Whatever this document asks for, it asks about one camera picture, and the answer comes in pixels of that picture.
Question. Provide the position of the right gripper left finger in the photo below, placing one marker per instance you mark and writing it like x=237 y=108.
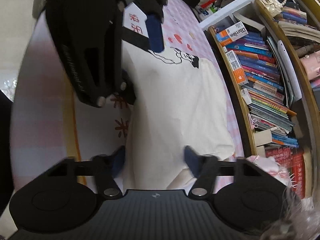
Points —
x=106 y=169

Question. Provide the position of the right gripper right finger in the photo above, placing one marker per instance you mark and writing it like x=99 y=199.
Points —
x=205 y=169

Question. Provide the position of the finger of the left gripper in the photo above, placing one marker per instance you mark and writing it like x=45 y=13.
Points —
x=142 y=24
x=127 y=88

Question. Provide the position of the cream t-shirt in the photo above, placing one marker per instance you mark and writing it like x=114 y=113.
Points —
x=180 y=101

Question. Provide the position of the pink white bunny plush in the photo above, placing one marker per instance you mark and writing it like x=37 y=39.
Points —
x=270 y=166

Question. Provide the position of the pink checkered desk mat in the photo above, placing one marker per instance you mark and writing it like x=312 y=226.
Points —
x=50 y=123

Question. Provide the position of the row of colourful books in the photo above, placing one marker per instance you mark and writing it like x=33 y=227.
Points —
x=271 y=102

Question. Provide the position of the small white box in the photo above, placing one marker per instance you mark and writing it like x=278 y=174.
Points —
x=246 y=96

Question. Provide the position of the white orange usmile box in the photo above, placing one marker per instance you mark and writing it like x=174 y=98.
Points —
x=231 y=34

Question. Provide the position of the flat white orange box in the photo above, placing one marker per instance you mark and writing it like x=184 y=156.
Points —
x=236 y=68

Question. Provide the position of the white tablet device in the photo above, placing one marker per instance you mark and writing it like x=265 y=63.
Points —
x=289 y=69

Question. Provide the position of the wooden bookshelf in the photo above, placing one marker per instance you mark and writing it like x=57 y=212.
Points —
x=286 y=20

